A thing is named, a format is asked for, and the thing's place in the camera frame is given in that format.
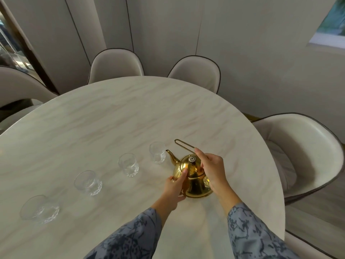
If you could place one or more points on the person's left hand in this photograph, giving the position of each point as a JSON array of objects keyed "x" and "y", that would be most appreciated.
[{"x": 172, "y": 192}]

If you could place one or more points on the person's right hand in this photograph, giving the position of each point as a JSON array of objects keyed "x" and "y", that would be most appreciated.
[{"x": 214, "y": 172}]

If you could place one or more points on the person's left thumb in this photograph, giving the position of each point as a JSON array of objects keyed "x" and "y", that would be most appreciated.
[{"x": 183, "y": 175}]

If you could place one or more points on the gold metal teapot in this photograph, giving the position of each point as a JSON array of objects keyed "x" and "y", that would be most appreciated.
[{"x": 194, "y": 183}]

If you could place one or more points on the person's left forearm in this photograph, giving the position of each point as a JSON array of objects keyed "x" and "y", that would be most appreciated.
[{"x": 134, "y": 234}]

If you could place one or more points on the person's right forearm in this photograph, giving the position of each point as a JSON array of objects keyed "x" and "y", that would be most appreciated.
[{"x": 250, "y": 229}]

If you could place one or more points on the clear drinking glass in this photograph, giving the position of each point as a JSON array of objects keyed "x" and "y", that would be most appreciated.
[
  {"x": 39, "y": 210},
  {"x": 128, "y": 165},
  {"x": 157, "y": 152},
  {"x": 87, "y": 183}
]

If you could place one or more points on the beige upholstered dining chair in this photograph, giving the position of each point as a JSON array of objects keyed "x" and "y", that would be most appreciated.
[
  {"x": 195, "y": 72},
  {"x": 304, "y": 148},
  {"x": 18, "y": 88},
  {"x": 116, "y": 64}
]

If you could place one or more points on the window opening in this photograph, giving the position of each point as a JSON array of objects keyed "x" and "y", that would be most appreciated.
[{"x": 330, "y": 26}]

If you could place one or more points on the dark framed glass door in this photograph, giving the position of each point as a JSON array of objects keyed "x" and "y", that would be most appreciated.
[{"x": 18, "y": 45}]

